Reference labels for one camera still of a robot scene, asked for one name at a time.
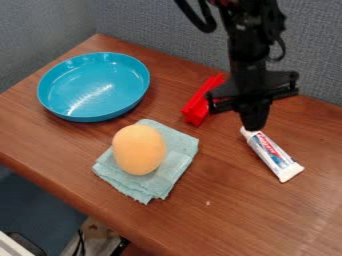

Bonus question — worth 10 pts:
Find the orange egg-shaped sponge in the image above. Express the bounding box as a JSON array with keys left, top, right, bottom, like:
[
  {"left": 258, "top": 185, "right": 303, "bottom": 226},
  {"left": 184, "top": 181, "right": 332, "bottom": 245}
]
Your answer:
[{"left": 112, "top": 124, "right": 165, "bottom": 176}]

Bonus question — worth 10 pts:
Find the red plastic block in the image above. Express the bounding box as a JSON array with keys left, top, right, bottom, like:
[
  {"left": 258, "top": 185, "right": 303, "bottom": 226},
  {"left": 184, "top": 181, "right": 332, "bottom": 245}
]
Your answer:
[{"left": 180, "top": 73, "right": 224, "bottom": 127}]

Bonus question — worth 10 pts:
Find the black cable under table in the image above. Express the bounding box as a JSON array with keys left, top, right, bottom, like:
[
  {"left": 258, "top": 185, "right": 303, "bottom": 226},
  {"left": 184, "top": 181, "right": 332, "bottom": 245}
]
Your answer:
[{"left": 75, "top": 229, "right": 87, "bottom": 256}]

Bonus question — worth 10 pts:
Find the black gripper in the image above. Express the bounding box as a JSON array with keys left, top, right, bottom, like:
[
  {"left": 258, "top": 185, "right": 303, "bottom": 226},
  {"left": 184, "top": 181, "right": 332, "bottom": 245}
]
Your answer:
[{"left": 205, "top": 59, "right": 299, "bottom": 131}]

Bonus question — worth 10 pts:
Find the light blue folded cloth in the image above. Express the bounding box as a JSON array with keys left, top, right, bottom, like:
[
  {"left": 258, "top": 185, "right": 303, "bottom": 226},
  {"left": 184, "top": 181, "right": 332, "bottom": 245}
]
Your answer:
[{"left": 92, "top": 119, "right": 199, "bottom": 205}]

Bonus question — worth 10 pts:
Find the blue plastic plate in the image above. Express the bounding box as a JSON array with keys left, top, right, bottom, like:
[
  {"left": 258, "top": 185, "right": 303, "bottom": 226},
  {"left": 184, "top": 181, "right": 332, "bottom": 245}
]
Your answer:
[{"left": 36, "top": 52, "right": 149, "bottom": 123}]

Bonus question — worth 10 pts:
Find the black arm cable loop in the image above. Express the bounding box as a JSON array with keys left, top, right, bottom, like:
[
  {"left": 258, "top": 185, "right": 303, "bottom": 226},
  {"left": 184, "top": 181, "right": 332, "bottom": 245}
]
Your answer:
[{"left": 172, "top": 0, "right": 219, "bottom": 34}]

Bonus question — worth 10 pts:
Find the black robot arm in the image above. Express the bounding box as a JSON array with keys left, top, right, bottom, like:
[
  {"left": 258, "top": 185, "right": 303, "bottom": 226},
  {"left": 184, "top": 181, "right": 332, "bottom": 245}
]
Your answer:
[{"left": 205, "top": 0, "right": 299, "bottom": 131}]

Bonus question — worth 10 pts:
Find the white toothpaste tube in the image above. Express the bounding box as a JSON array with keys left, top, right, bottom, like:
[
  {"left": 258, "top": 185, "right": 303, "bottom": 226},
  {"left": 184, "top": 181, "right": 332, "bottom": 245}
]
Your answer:
[{"left": 240, "top": 128, "right": 304, "bottom": 183}]

